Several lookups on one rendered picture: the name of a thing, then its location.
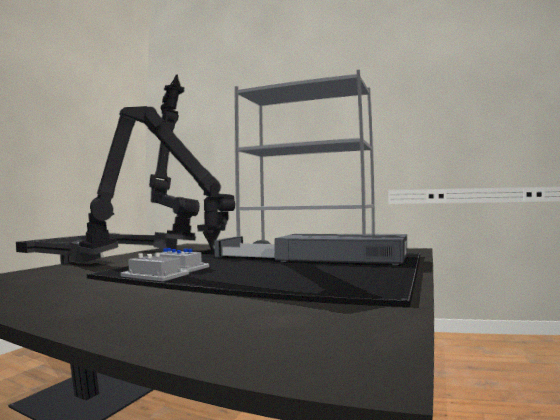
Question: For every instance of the white square plate with slots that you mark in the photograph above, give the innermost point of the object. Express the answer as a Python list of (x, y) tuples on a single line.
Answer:
[(156, 277)]

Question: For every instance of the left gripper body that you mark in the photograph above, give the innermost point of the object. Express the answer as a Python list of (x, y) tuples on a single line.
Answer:
[(174, 90)]

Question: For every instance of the white block with round holes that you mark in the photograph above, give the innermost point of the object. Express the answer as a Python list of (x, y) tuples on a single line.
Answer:
[(152, 266), (186, 260)]

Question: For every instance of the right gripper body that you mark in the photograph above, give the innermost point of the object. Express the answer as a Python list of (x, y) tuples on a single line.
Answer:
[(211, 222)]

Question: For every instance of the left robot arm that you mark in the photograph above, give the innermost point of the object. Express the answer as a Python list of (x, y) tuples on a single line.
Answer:
[(179, 204)]

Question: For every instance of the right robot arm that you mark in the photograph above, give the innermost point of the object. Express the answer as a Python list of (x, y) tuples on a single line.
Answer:
[(102, 209)]

